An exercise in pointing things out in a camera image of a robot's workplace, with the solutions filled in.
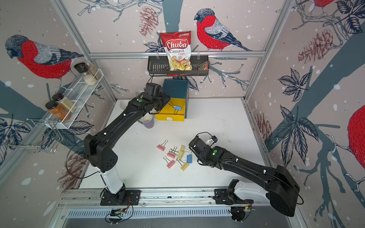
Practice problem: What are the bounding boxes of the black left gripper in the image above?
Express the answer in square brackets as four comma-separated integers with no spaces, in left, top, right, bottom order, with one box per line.
[152,91,172,111]

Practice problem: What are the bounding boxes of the blue binder clip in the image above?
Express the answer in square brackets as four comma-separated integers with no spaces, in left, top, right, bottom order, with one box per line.
[186,154,193,163]
[168,103,182,115]

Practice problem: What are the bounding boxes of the teal drawer cabinet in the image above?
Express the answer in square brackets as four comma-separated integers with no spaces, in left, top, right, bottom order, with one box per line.
[163,79,188,118]

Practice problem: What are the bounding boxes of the pink binder clip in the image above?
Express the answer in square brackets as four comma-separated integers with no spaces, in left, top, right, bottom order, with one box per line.
[163,156,176,169]
[167,147,178,159]
[157,140,168,151]

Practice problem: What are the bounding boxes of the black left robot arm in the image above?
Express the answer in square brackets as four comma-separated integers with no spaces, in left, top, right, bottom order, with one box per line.
[84,83,171,204]

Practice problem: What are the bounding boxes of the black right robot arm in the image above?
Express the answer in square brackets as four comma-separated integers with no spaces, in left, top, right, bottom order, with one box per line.
[189,136,300,217]

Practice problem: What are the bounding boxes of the yellow binder clip lower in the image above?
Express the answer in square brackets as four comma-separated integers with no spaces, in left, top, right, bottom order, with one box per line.
[177,160,189,171]

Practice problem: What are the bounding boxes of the yellow binder clip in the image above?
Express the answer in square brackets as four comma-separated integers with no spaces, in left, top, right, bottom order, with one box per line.
[177,160,189,171]
[177,145,192,160]

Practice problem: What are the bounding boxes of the yellow binder clip upper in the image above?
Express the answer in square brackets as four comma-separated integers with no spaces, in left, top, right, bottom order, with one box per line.
[177,145,192,160]

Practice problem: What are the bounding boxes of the purple mug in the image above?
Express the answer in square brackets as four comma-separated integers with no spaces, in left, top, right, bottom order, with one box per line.
[138,113,154,129]

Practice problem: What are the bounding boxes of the white utensil cup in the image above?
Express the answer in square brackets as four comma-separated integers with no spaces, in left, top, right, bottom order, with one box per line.
[118,100,136,115]

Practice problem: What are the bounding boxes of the red Chuba cassava chips bag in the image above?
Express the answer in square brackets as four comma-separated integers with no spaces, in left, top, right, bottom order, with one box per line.
[160,31,193,71]

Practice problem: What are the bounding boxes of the small clear spice jar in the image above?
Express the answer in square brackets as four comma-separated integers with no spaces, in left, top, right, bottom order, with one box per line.
[86,61,100,80]

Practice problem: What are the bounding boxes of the black lid spice jar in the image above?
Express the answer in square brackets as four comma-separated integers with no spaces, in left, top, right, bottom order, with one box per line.
[74,63,97,86]

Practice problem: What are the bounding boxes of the beige spice jar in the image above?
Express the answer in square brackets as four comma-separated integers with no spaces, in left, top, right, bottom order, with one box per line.
[52,93,77,113]

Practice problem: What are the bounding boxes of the orange spice jar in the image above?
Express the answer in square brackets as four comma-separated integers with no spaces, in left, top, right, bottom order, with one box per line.
[45,100,71,121]

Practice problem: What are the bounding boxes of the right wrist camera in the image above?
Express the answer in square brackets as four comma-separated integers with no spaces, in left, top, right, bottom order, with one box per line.
[206,136,218,147]

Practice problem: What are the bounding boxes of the black wire wall basket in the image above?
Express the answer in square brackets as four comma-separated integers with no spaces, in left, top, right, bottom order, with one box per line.
[147,56,209,77]

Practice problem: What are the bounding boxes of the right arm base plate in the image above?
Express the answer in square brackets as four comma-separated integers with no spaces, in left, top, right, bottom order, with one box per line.
[212,189,254,206]

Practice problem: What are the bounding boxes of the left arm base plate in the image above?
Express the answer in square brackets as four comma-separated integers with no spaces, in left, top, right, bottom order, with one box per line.
[100,189,141,206]

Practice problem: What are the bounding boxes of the white wire spice shelf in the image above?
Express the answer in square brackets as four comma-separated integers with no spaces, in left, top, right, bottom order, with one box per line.
[46,69,104,129]

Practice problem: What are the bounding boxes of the wire rack hanger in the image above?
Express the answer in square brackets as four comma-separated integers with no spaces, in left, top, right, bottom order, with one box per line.
[1,119,64,154]

